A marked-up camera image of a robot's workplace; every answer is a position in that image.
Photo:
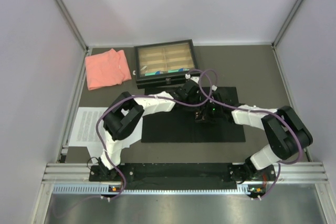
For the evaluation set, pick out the pink folded cloth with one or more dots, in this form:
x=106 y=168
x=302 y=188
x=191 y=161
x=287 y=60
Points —
x=107 y=69

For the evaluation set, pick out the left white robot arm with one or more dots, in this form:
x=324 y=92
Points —
x=120 y=120

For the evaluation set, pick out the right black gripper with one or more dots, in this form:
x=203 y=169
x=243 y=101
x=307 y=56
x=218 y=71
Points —
x=209 y=104

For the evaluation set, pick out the black ring binder folder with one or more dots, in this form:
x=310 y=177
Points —
x=179 y=126

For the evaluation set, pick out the black glass-lid compartment box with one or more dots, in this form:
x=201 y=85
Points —
x=164 y=64

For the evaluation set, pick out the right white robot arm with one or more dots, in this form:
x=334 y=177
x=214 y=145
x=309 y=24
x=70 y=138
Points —
x=286 y=133

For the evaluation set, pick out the aluminium frame rail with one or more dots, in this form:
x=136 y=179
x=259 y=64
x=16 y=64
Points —
x=71 y=24

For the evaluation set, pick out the grey slotted cable duct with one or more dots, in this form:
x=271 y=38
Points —
x=86 y=189

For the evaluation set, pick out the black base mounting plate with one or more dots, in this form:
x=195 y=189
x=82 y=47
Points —
x=190 y=176

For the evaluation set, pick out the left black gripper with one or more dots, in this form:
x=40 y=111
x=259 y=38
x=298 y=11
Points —
x=198 y=96

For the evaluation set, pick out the lower white paper sheet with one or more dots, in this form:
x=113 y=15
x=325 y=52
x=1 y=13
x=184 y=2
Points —
x=97 y=149

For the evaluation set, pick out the printed white paper sheet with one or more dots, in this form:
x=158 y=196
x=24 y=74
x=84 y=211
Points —
x=84 y=129

